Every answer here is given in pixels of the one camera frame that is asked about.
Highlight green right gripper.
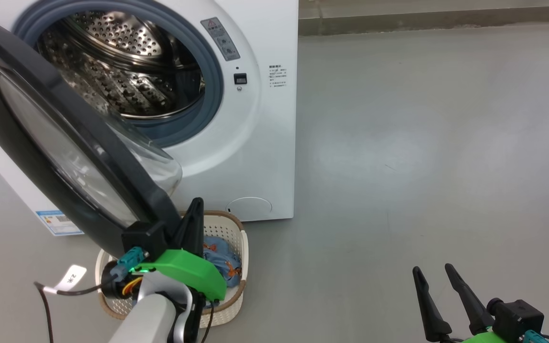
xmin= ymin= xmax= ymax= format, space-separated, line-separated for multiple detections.
xmin=412 ymin=263 xmax=511 ymax=343

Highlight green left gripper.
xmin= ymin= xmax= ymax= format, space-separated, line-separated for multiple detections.
xmin=133 ymin=197 xmax=227 ymax=302

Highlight blue cartoon print pyjama trousers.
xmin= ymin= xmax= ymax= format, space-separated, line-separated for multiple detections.
xmin=202 ymin=236 xmax=243 ymax=288

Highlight washing machine door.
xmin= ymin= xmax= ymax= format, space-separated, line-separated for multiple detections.
xmin=0 ymin=14 xmax=183 ymax=259

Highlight white front-load washing machine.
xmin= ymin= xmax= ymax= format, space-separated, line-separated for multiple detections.
xmin=0 ymin=0 xmax=299 ymax=237

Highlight grey rubber door gasket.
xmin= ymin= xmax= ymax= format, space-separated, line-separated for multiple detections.
xmin=12 ymin=0 xmax=225 ymax=148

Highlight perforated steel washer drum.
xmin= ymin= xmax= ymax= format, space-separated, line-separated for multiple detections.
xmin=36 ymin=10 xmax=206 ymax=120

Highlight cream laundry basket brown rim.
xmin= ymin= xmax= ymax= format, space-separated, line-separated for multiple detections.
xmin=95 ymin=211 xmax=249 ymax=329

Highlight blue energy label sticker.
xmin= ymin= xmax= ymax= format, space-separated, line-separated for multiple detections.
xmin=36 ymin=210 xmax=84 ymax=237

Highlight grey warning sticker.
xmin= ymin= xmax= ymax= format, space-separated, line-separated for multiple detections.
xmin=201 ymin=18 xmax=241 ymax=61

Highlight teal left cable connector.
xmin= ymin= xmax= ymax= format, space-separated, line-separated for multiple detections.
xmin=111 ymin=247 xmax=149 ymax=282

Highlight white cable tag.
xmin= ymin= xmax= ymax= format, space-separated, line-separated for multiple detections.
xmin=44 ymin=265 xmax=87 ymax=294

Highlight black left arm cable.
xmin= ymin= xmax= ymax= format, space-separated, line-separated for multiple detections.
xmin=34 ymin=274 xmax=119 ymax=343

